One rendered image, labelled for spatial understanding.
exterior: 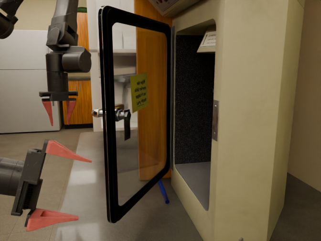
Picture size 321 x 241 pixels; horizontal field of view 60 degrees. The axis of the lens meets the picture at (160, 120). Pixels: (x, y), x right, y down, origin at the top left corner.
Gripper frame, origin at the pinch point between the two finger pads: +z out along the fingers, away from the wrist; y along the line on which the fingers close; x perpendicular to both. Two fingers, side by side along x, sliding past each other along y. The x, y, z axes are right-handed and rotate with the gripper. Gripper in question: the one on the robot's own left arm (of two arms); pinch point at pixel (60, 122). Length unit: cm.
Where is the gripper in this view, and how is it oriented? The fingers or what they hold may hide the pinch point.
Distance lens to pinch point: 87.5
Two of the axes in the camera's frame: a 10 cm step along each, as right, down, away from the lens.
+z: 0.1, 9.9, 1.5
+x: -4.4, -1.3, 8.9
